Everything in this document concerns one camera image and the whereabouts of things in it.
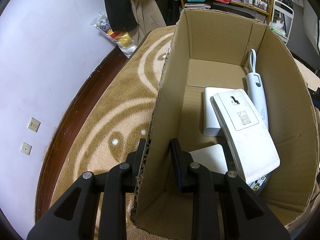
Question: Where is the cartoon cheers case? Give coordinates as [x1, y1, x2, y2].
[248, 173, 271, 195]

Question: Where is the grey white power bank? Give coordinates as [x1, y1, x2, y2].
[246, 49, 268, 128]

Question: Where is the white router box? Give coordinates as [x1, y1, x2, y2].
[212, 89, 280, 184]

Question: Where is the white square charger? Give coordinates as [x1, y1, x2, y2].
[190, 144, 228, 174]

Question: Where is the white power adapter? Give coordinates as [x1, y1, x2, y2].
[203, 87, 233, 137]

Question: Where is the cardboard box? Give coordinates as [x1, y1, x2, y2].
[131, 9, 319, 239]

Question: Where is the beige brown patterned carpet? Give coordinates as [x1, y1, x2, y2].
[49, 24, 320, 240]

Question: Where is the white metal cart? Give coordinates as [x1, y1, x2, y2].
[269, 0, 295, 44]

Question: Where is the wooden bookshelf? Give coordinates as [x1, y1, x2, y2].
[181, 0, 274, 24]

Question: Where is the stack of books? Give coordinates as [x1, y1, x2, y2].
[184, 3, 211, 10]

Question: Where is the plastic bag with toys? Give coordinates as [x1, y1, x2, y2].
[91, 12, 137, 58]

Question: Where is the beige trench coat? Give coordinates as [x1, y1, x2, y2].
[130, 0, 167, 45]

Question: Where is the black hanging coat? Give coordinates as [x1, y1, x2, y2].
[104, 0, 138, 32]

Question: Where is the lower wall socket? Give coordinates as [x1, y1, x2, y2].
[21, 142, 32, 155]

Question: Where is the wall socket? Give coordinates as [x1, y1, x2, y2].
[21, 142, 32, 155]
[28, 118, 41, 133]

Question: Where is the upper wall socket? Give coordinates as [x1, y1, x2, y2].
[28, 118, 41, 133]

